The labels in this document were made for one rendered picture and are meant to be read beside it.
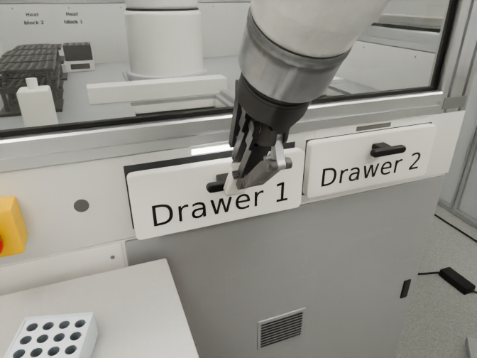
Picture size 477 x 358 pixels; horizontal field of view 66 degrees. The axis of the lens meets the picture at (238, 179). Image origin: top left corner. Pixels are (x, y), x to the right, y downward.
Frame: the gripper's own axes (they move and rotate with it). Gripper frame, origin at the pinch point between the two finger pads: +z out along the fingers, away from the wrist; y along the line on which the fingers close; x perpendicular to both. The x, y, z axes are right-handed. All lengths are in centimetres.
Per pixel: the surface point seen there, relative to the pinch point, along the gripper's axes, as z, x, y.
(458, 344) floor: 86, -94, -40
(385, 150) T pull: 4.3, -30.1, 2.8
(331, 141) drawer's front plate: 4.9, -21.0, 6.7
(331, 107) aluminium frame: 1.1, -21.1, 11.3
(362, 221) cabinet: 23.0, -32.7, -3.7
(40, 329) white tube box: 8.1, 27.8, -11.6
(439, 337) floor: 89, -89, -36
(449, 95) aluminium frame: 2, -49, 11
